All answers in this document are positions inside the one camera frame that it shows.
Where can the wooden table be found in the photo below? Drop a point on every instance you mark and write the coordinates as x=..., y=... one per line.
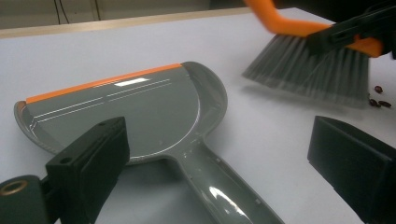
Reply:
x=93, y=25

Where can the grey dustpan with orange lip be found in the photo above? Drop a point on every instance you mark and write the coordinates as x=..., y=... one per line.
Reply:
x=149, y=105

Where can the red beans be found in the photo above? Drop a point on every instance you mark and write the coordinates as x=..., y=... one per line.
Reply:
x=378, y=89

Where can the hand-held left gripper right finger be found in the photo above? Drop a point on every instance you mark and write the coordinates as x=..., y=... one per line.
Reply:
x=355, y=161

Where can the white board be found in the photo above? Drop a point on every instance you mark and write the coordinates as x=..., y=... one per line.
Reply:
x=249, y=130

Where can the orange brush with grey bristles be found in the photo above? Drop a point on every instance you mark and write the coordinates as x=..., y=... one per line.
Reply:
x=311, y=74

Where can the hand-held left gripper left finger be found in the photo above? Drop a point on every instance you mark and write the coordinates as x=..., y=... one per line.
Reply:
x=93, y=161

